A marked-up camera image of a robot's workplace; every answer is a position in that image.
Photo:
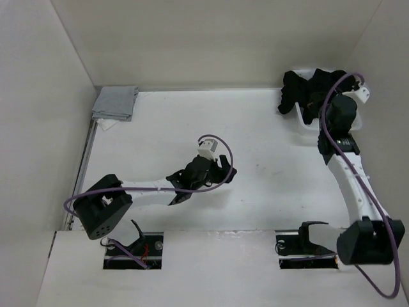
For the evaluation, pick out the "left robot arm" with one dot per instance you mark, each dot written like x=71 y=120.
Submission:
x=102 y=207

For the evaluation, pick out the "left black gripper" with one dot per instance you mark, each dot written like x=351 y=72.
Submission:
x=220 y=172

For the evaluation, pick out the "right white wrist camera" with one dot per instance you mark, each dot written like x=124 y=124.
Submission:
x=360 y=93

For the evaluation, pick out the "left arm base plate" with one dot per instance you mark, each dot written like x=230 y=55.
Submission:
x=150 y=253

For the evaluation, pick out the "folded white tank top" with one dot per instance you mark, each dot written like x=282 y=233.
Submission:
x=106 y=124

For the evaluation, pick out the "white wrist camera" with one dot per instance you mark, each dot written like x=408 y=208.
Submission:
x=360 y=93
x=207 y=148

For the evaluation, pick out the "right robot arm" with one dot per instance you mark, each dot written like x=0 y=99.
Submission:
x=367 y=239

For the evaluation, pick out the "black tank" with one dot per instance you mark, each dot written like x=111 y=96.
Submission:
x=319 y=85
x=295 y=89

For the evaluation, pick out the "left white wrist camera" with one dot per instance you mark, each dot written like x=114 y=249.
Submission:
x=207 y=148

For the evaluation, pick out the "folded grey tank top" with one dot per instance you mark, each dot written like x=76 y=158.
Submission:
x=115 y=103

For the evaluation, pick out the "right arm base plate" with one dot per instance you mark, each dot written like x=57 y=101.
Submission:
x=296 y=255

